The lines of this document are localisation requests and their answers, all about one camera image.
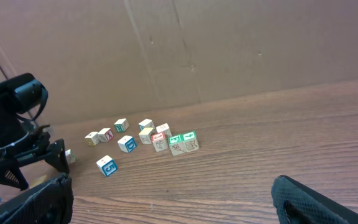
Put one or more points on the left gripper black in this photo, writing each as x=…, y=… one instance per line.
x=34, y=146

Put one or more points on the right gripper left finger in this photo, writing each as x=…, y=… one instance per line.
x=50, y=202

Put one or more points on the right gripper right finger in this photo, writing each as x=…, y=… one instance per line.
x=296, y=203

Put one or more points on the plain white wooden block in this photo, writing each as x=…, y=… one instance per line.
x=70, y=157

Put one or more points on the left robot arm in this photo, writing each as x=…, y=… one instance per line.
x=17, y=96

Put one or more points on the white block yellow side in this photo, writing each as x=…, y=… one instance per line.
x=92, y=138

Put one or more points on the white block blue number side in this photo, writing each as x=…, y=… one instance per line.
x=107, y=165

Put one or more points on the white block brown print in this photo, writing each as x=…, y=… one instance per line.
x=105, y=135

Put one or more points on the white block green side top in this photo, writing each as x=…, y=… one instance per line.
x=121, y=125

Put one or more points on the pale yellow block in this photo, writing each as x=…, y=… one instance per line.
x=146, y=135

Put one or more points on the white block teal side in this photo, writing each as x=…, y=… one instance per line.
x=146, y=123

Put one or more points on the red framed number block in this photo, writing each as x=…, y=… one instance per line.
x=160, y=142

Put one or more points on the green framed block right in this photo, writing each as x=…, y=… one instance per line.
x=190, y=141

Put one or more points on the green framed block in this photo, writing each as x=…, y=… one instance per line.
x=190, y=141
x=176, y=144

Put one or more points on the green framed block left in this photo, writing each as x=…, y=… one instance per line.
x=176, y=144

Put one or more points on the white block dark green side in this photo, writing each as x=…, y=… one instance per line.
x=164, y=128

